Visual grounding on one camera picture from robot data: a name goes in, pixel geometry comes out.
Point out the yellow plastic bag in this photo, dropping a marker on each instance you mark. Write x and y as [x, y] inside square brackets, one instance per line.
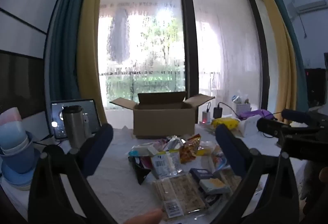
[225, 122]

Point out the white charger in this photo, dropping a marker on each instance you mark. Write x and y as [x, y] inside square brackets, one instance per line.
[206, 115]

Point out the yellow curtain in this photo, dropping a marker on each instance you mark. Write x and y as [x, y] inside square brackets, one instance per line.
[276, 47]
[89, 47]

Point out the grey hanging garment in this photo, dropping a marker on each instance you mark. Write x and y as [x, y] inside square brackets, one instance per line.
[119, 34]

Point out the white barcode snack packet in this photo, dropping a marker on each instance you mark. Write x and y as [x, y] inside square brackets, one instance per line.
[164, 165]

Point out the orange snack packet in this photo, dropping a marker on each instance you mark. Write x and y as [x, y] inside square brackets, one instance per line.
[188, 152]

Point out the white textured table cover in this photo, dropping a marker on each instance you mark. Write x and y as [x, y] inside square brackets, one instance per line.
[115, 183]

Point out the silver foil snack packet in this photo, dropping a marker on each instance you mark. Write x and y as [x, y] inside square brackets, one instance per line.
[175, 143]

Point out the pink bowl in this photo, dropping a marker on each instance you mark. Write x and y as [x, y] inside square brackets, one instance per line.
[9, 116]

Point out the person's right hand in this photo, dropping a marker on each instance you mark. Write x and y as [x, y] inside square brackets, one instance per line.
[323, 174]

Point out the clear cracker packet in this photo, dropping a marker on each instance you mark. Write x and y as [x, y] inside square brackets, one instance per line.
[179, 193]

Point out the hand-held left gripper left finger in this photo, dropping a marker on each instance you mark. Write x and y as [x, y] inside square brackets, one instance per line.
[98, 147]

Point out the dark blue snack box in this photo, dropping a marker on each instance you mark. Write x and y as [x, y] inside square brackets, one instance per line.
[201, 174]

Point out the white woven basket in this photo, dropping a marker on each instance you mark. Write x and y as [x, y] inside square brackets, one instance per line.
[242, 107]

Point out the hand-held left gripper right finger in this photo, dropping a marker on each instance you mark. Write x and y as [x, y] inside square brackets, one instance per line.
[228, 147]

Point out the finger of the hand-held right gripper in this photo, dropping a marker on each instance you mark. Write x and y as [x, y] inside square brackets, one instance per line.
[296, 116]
[269, 126]

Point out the purple cloth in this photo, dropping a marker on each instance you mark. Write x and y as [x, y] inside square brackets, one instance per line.
[256, 113]

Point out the black snack packet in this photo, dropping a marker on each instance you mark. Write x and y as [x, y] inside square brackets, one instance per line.
[141, 172]

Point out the person's left hand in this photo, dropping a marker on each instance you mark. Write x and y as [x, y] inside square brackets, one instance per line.
[143, 216]

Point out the black window frame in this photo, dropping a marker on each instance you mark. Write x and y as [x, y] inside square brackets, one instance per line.
[188, 34]

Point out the dark cabinet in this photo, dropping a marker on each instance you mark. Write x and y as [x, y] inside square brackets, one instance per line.
[315, 88]

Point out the white power strip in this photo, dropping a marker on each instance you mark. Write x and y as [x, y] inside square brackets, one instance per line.
[206, 122]

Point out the white air conditioner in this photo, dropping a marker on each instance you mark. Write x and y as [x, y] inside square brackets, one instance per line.
[310, 6]

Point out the tablet with dark screen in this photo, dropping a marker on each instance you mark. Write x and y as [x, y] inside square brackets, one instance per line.
[57, 121]

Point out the dark blue bowl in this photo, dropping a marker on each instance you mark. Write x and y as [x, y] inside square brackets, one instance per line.
[18, 162]

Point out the brown cardboard box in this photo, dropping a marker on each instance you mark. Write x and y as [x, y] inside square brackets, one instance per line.
[164, 121]

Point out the white paper packet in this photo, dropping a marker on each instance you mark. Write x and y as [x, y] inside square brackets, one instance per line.
[249, 125]

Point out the light blue bowl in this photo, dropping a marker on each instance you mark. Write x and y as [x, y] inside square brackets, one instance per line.
[11, 136]

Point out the yellow white snack box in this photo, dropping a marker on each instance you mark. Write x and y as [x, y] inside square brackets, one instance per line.
[214, 185]

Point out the white teal snack box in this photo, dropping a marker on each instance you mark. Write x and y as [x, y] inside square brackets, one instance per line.
[142, 149]

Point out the teal curtain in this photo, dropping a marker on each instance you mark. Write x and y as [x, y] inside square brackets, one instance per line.
[66, 34]
[297, 60]

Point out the stainless steel tumbler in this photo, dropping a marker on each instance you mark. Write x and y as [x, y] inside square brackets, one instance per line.
[74, 126]

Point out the black charger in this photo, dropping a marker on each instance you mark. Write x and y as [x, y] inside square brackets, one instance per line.
[217, 113]

